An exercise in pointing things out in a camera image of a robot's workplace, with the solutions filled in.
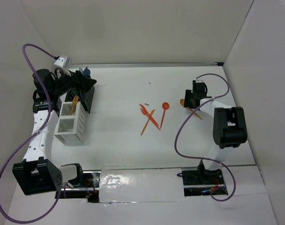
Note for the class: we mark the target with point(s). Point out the orange plastic spoon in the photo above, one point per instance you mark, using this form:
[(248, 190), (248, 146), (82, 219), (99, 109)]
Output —
[(165, 107)]

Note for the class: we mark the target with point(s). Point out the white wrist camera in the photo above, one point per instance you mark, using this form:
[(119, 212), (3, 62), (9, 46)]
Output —
[(198, 81), (63, 62)]

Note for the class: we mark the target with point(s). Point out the white utensil caddy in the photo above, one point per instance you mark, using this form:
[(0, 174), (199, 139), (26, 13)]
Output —
[(71, 124)]

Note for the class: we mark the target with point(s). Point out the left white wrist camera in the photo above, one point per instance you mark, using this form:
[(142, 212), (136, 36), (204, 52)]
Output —
[(63, 62)]

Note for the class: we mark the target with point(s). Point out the yellow plastic knife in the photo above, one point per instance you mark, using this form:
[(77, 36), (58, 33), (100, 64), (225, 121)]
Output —
[(147, 122)]

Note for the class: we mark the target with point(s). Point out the orange plastic fork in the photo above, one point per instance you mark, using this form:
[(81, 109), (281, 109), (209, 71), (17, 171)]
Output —
[(143, 111)]

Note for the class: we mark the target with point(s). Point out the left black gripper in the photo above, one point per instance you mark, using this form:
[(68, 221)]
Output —
[(85, 83)]

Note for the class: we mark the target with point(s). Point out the black utensil caddy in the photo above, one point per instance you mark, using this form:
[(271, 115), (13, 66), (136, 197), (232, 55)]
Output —
[(84, 98)]

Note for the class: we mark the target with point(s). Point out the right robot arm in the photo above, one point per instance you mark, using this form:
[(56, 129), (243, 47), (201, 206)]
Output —
[(229, 129)]

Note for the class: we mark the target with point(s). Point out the blue plastic spoon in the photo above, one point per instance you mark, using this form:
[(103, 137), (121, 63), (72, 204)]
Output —
[(86, 72)]

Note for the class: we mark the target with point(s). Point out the yellow plastic spoon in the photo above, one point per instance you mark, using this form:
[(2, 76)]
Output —
[(182, 103)]

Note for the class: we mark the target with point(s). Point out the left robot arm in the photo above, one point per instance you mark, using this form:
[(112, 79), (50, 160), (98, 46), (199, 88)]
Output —
[(61, 103)]

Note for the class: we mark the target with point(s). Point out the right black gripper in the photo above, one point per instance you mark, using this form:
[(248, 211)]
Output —
[(187, 101)]

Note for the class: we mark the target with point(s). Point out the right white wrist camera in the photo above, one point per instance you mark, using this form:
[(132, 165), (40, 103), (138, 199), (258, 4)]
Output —
[(198, 81)]

